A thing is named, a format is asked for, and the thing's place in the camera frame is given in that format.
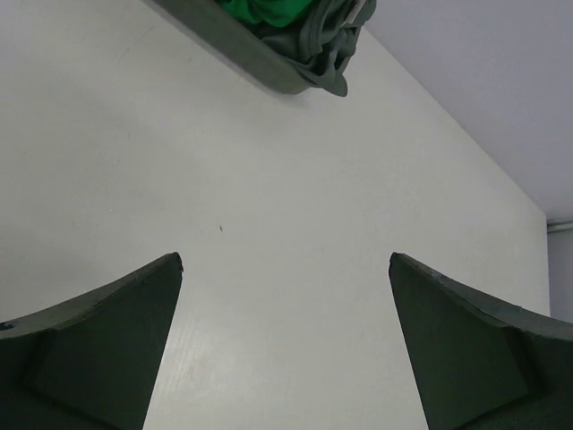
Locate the grey plastic laundry tray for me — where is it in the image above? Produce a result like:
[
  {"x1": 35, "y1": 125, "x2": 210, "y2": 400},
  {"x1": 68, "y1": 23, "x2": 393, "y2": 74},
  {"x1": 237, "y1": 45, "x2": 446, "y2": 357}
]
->
[{"x1": 149, "y1": 0, "x2": 312, "y2": 95}]

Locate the green t shirt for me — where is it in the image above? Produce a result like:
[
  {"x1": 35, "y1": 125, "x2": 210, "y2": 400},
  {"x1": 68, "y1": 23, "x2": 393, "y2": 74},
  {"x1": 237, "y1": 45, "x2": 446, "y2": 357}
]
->
[{"x1": 219, "y1": 0, "x2": 312, "y2": 28}]

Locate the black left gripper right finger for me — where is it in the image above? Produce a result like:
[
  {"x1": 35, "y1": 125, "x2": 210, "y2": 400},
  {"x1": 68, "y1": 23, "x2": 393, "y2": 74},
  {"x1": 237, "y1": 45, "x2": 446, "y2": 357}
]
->
[{"x1": 389, "y1": 253, "x2": 572, "y2": 429}]

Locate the right aluminium corner post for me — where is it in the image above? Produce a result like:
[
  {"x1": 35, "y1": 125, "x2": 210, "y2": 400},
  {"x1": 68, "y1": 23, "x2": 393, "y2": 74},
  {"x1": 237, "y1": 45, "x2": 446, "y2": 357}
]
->
[{"x1": 547, "y1": 217, "x2": 573, "y2": 234}]

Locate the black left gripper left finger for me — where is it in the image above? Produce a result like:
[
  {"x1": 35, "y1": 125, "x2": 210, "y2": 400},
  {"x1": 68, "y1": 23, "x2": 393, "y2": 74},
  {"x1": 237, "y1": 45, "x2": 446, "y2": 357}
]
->
[{"x1": 1, "y1": 253, "x2": 183, "y2": 429}]

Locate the grey t shirt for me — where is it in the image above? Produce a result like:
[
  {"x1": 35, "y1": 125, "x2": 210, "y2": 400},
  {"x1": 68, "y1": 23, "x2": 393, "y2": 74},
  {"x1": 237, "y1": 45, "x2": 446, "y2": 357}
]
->
[{"x1": 255, "y1": 0, "x2": 377, "y2": 97}]

